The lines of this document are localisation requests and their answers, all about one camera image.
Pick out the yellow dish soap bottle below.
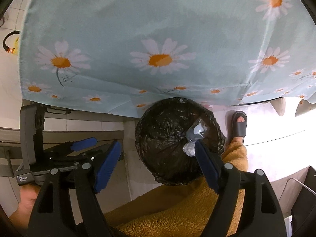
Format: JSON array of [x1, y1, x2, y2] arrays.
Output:
[[7, 38, 19, 55]]

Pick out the daisy print blue tablecloth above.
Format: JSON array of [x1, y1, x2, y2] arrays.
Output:
[[19, 0, 315, 117]]

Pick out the silver foil wrapper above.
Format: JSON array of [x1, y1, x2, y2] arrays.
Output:
[[183, 118, 210, 157]]

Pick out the black-lined trash bin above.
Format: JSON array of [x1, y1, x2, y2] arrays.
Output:
[[135, 97, 226, 186]]

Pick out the black faucet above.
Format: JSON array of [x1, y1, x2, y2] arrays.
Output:
[[2, 31, 20, 52]]

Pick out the person's left hand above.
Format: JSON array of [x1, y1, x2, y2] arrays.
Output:
[[9, 184, 41, 230]]

